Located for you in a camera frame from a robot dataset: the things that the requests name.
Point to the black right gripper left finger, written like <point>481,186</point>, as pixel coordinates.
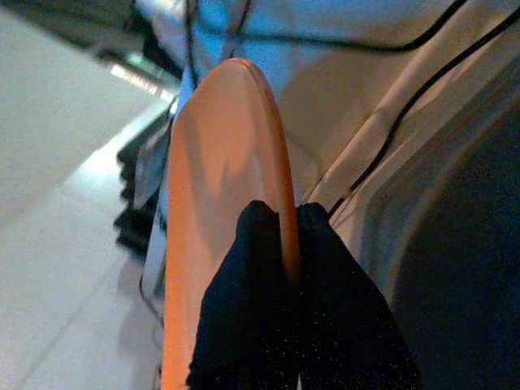
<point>243,325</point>

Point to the orange plastic plate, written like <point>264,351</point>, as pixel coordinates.
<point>219,162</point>

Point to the black power strip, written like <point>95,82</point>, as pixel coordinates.
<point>130,227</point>

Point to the stainless steel sink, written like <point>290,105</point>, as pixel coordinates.
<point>467,284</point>

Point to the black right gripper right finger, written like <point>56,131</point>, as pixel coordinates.
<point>345,333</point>

